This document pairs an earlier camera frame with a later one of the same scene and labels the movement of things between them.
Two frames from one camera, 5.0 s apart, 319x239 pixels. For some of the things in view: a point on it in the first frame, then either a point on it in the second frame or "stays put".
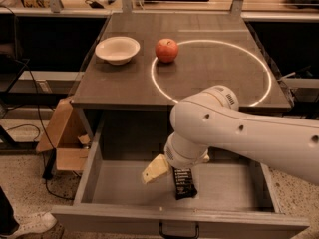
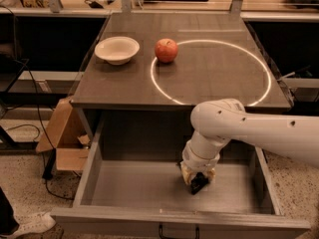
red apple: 166,50 stays put
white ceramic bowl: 118,50 stays put
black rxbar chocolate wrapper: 184,185 -> 198,182
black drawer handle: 178,237 stays put
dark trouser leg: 8,222 stays put
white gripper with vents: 180,156 -> 199,160
